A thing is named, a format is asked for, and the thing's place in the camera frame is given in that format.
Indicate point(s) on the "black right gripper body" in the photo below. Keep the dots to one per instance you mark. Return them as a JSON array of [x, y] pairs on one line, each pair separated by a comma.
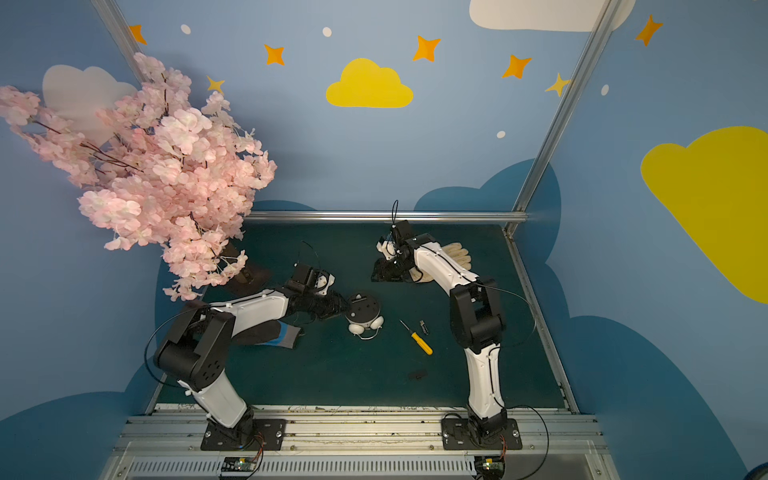
[[389, 268]]

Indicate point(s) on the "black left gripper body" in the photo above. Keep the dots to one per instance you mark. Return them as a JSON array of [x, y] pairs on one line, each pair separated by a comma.
[[327, 303]]

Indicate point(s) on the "white round alarm clock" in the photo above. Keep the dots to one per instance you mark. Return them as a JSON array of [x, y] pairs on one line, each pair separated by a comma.
[[364, 316]]

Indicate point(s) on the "yellow handled screwdriver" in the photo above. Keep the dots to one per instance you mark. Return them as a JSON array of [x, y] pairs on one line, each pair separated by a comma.
[[418, 339]]

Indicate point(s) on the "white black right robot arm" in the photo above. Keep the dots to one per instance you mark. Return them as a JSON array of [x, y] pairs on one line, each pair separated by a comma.
[[476, 319]]

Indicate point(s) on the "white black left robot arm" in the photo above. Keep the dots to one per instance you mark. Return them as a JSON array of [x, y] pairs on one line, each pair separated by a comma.
[[196, 348]]

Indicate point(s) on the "grey blue sock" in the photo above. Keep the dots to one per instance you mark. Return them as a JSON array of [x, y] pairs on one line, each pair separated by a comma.
[[272, 333]]

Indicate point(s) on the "cream work glove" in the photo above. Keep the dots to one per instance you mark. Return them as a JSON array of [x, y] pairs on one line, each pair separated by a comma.
[[455, 251]]

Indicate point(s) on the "left controller circuit board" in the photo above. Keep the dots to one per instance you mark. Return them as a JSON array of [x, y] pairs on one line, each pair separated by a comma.
[[237, 468]]

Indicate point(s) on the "controller circuit board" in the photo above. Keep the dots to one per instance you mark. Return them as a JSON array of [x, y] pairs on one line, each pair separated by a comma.
[[237, 468], [489, 468]]

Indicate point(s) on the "pink cherry blossom tree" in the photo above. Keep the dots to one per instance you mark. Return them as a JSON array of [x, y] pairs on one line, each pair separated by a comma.
[[169, 174]]

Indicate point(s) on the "right controller circuit board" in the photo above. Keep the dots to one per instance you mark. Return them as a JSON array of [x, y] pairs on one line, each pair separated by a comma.
[[489, 468]]

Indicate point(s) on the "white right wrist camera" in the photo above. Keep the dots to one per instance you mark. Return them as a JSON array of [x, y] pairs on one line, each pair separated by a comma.
[[386, 248]]

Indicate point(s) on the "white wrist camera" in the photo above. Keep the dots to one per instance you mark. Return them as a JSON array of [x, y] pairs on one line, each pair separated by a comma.
[[324, 282], [386, 248]]

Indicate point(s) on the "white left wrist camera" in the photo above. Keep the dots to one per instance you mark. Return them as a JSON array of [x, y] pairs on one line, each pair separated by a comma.
[[324, 282]]

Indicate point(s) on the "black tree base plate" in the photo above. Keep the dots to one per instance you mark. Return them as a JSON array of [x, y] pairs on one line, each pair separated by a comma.
[[251, 279]]

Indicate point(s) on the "aluminium back rail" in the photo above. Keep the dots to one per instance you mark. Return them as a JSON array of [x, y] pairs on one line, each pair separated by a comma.
[[386, 217]]

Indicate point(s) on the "aluminium front mounting rail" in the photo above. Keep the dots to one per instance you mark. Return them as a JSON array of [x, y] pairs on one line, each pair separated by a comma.
[[348, 442]]

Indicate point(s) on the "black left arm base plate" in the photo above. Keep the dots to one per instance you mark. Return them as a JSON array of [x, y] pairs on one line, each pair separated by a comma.
[[264, 435]]

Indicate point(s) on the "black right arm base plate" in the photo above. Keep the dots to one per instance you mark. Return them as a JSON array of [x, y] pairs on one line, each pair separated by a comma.
[[458, 434]]

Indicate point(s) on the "aluminium corner post right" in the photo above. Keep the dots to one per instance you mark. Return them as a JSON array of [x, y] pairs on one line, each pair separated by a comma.
[[585, 66]]

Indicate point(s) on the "aluminium corner post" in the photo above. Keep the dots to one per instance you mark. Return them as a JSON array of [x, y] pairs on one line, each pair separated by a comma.
[[585, 66], [118, 28]]

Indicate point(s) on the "aluminium corner post left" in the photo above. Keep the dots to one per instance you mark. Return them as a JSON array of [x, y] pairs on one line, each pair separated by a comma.
[[118, 28]]

